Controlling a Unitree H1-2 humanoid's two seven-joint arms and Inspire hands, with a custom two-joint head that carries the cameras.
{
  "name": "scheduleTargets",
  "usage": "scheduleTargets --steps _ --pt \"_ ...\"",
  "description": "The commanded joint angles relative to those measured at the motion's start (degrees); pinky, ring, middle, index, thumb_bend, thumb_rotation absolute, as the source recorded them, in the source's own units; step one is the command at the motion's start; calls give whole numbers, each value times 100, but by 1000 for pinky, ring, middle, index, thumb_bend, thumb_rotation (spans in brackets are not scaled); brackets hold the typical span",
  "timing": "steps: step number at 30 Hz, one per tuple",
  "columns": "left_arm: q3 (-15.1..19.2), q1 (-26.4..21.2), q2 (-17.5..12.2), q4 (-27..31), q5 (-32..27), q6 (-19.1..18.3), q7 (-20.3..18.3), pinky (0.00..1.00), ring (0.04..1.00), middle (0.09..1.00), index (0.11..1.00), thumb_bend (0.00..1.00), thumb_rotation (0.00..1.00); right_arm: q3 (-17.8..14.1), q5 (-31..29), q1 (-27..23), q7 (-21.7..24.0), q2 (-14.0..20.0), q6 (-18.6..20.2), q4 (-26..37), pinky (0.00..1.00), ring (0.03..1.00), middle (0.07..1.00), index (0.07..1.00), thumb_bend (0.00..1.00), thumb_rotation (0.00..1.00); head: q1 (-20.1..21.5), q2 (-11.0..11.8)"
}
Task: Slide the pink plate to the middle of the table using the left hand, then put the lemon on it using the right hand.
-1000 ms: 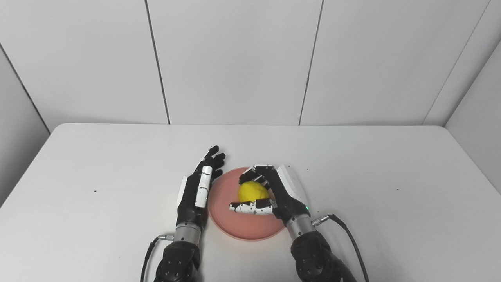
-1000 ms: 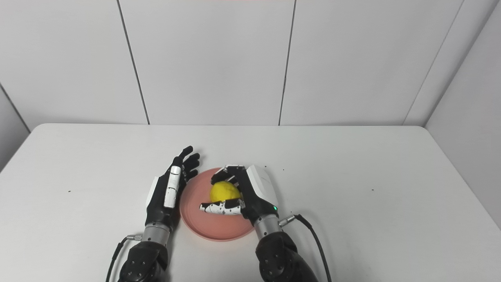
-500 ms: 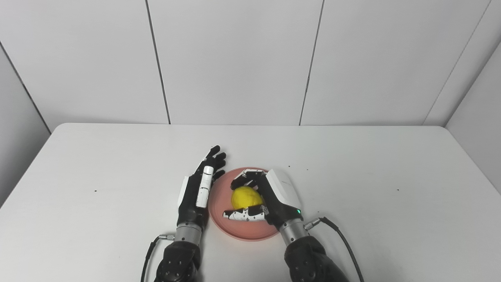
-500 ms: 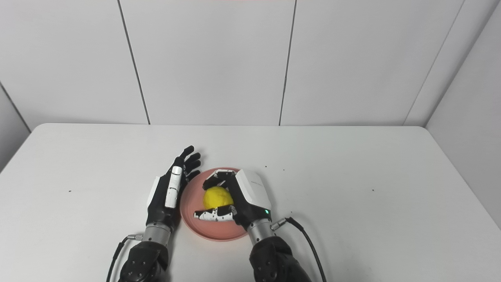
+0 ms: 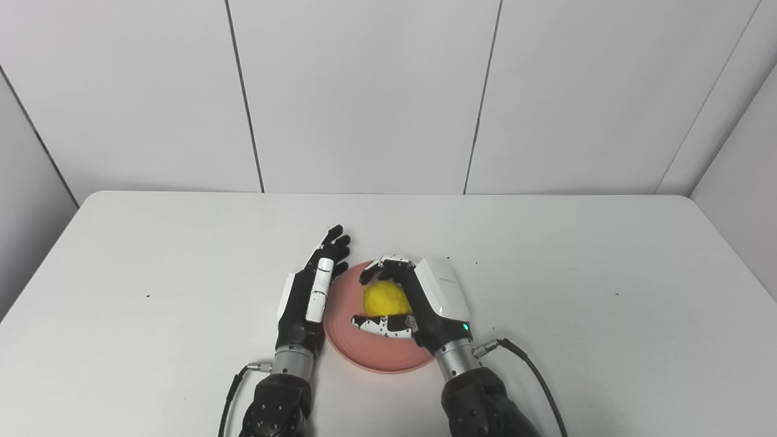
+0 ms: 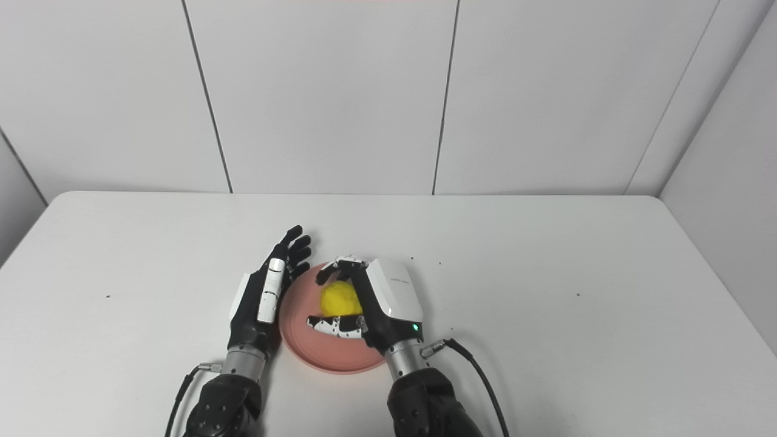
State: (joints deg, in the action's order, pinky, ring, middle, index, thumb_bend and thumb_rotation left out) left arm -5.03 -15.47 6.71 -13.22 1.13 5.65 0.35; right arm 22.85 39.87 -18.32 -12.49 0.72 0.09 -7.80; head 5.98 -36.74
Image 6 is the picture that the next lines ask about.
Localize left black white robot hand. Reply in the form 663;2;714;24
228;225;313;360

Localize yellow lemon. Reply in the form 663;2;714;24
320;280;364;318

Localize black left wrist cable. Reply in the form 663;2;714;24
164;362;224;437

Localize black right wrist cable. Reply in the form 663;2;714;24
421;338;512;437

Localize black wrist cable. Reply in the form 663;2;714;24
164;362;224;437
421;338;512;437

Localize pink round plate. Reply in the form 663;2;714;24
279;262;389;374

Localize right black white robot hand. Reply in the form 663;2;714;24
307;255;424;356

